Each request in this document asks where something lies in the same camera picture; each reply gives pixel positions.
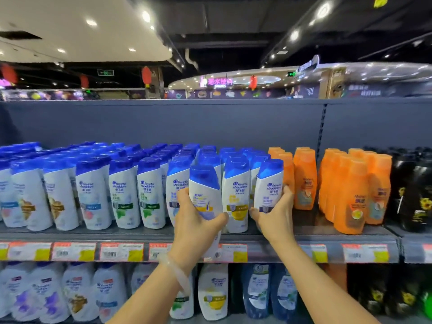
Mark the grey metal shelf unit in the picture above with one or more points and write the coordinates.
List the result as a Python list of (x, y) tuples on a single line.
[(202, 128)]

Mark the red paper lantern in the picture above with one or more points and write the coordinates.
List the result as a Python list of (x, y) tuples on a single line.
[(146, 75), (84, 81), (253, 82), (8, 74)]

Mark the group of orange bottles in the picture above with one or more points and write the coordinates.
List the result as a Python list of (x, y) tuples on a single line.
[(347, 192)]

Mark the rows of white blue-capped bottles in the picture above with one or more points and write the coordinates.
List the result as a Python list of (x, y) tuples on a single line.
[(91, 195)]

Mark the lower row of white bottles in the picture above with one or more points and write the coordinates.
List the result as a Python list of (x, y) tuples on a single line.
[(47, 293)]

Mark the person's right forearm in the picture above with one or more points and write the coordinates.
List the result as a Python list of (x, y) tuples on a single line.
[(317, 286)]

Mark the person's left forearm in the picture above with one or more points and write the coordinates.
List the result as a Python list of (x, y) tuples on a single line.
[(152, 296)]

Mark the green bottle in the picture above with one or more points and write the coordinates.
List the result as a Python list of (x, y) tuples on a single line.
[(427, 303)]

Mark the white shampoo bottle yellow label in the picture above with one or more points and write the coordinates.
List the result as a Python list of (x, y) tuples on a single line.
[(204, 188)]

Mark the yellow hanging tag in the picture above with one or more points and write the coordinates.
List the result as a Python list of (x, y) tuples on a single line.
[(380, 1)]

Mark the person's right hand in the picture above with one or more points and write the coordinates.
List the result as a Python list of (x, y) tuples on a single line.
[(278, 222)]

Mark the person's left thumb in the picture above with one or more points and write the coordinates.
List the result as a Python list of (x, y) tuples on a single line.
[(217, 219)]

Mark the row of shelf price tags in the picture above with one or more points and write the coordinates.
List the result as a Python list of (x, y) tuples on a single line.
[(121, 252)]

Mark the white shampoo bottle grey label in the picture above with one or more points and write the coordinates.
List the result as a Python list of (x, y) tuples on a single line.
[(269, 188)]

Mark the hanging aisle sign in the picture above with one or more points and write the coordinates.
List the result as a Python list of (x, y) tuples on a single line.
[(308, 65)]

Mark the person's left hand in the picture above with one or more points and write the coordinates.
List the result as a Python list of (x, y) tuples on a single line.
[(190, 236)]

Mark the lower group of black bottles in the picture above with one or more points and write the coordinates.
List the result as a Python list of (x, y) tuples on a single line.
[(381, 293)]

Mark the person's right thumb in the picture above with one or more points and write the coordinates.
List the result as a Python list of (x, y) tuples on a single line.
[(256, 216)]

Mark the pink neon sign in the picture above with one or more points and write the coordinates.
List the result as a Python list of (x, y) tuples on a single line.
[(219, 81)]

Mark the green exit sign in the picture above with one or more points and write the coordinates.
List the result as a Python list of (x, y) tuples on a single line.
[(105, 73)]

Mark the group of black sunflower bottles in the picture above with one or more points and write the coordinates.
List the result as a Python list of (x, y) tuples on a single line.
[(415, 195)]

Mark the dark blue shampoo bottle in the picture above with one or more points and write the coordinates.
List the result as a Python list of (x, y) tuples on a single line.
[(285, 293), (256, 290)]

